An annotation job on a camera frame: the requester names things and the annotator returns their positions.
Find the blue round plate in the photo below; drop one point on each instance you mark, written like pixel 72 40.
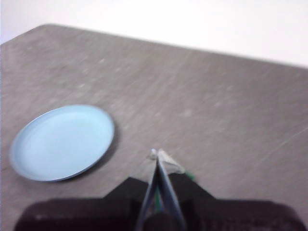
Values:
pixel 62 144

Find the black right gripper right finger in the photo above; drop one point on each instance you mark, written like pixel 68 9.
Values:
pixel 228 216

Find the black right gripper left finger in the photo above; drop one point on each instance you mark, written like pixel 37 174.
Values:
pixel 96 214

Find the yellow sponge with green pad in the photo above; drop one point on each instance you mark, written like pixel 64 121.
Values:
pixel 190 175

